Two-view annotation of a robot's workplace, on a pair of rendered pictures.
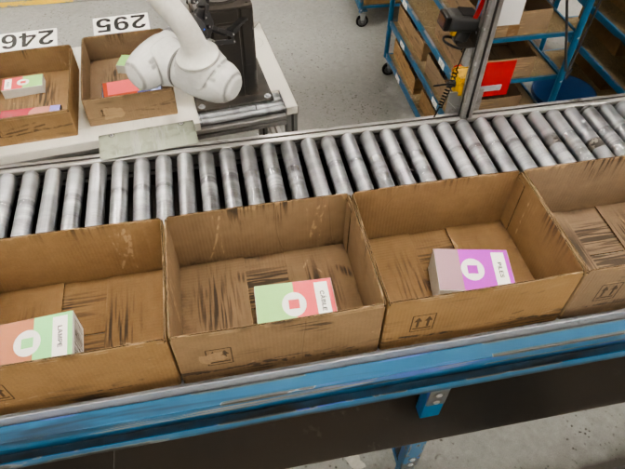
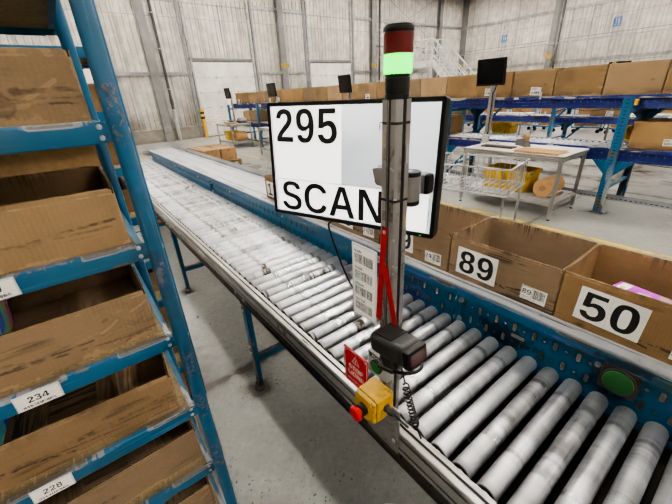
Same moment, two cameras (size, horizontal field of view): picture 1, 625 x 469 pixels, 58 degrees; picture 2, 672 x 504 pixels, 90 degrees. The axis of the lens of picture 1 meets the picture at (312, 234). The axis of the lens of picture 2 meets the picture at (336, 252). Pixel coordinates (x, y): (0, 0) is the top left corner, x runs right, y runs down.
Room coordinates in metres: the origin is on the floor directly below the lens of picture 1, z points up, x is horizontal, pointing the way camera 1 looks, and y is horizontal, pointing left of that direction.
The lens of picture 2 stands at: (1.93, 0.05, 1.57)
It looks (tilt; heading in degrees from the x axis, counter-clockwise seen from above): 25 degrees down; 245
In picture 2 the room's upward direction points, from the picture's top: 3 degrees counter-clockwise
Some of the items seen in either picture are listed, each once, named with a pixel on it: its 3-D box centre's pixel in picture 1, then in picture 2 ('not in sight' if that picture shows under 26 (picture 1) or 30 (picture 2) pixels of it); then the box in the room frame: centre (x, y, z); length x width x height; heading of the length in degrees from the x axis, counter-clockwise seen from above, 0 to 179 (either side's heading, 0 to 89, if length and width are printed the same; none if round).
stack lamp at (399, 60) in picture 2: not in sight; (398, 54); (1.53, -0.50, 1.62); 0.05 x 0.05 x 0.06
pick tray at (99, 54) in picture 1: (128, 74); not in sight; (1.66, 0.64, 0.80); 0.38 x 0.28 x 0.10; 15
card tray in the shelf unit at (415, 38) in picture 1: (437, 29); not in sight; (2.73, -0.63, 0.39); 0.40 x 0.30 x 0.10; 12
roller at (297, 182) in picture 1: (300, 199); not in sight; (1.15, 0.03, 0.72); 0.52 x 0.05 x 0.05; 12
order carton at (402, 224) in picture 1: (453, 255); (652, 303); (0.75, -0.30, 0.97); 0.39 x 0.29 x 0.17; 102
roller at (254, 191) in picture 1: (257, 205); not in sight; (1.12, 0.16, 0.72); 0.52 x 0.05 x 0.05; 12
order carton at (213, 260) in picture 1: (270, 283); not in sight; (0.67, 0.08, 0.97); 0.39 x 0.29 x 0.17; 102
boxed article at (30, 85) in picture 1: (24, 87); not in sight; (1.62, 0.99, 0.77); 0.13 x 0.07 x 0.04; 107
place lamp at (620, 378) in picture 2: not in sight; (617, 383); (0.96, -0.24, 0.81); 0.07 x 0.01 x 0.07; 102
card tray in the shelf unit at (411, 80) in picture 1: (430, 63); not in sight; (2.72, -0.63, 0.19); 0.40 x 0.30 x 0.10; 10
